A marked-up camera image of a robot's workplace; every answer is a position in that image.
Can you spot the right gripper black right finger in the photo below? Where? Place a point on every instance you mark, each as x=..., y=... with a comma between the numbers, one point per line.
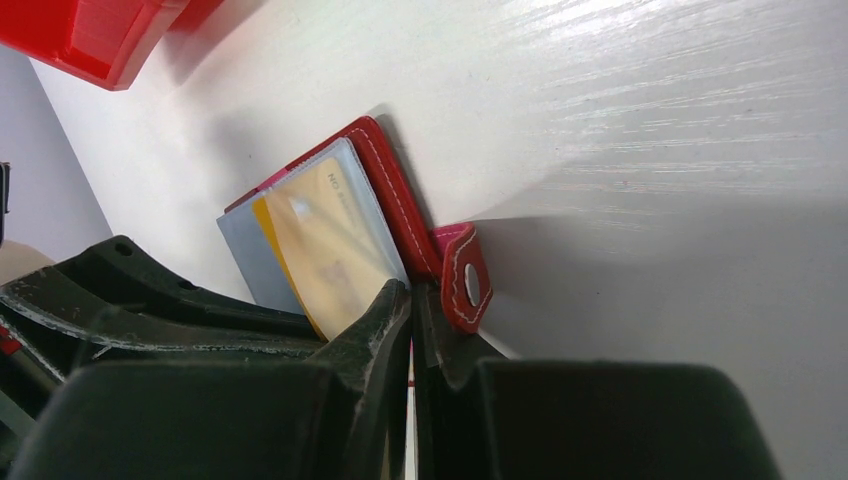
x=481, y=415

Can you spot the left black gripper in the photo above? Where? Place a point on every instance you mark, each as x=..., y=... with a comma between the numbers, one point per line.
x=114, y=302

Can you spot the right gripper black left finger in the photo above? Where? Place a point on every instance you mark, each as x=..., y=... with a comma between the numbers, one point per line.
x=338, y=414

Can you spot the red leather card holder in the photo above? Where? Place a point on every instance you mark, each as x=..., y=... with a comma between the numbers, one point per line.
x=448, y=257

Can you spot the left red plastic bin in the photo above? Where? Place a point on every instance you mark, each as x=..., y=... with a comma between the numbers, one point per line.
x=103, y=42

